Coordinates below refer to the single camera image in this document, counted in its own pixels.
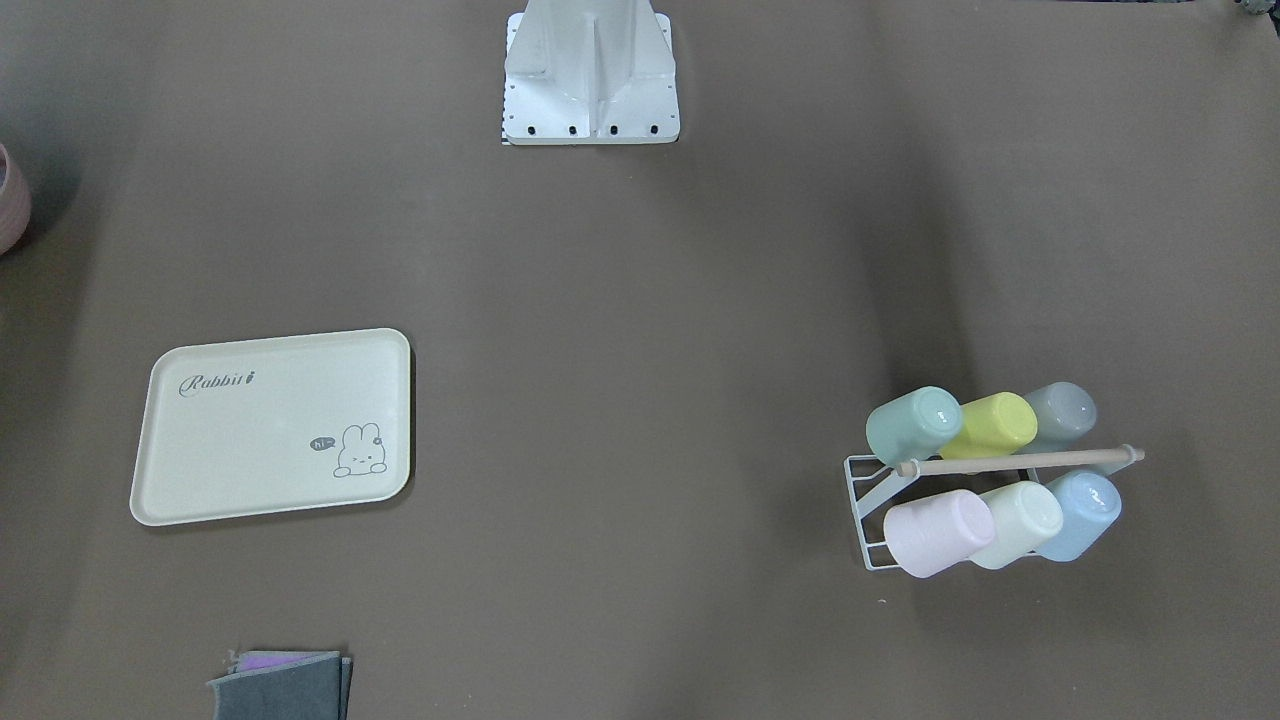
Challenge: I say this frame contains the green cup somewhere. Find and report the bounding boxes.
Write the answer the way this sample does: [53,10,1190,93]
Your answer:
[865,386,963,466]

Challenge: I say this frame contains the cream rabbit tray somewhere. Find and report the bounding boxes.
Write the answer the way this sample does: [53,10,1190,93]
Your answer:
[129,328,413,527]

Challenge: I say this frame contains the pink cup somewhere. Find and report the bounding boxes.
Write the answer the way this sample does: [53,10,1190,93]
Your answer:
[883,489,996,578]

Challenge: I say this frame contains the yellow cup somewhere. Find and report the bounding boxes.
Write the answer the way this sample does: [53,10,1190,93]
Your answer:
[940,392,1039,460]

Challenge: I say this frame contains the cream white cup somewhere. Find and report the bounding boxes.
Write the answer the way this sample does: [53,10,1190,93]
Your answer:
[970,480,1064,570]

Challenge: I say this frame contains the grey cup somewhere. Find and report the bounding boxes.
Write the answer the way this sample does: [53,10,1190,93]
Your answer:
[1018,380,1098,454]

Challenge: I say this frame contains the light blue cup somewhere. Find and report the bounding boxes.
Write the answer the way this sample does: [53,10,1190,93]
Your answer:
[1034,469,1123,562]

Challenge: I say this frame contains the folded grey cloths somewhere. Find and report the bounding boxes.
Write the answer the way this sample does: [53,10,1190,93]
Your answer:
[207,650,353,719]

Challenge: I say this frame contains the pink ceramic bowl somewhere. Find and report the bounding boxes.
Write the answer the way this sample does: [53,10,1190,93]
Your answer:
[0,145,32,254]

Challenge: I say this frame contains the white wire cup rack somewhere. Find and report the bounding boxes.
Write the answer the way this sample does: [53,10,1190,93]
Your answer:
[842,445,1146,571]

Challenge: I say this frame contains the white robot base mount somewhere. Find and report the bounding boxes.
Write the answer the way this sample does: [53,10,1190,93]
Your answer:
[500,1,681,146]

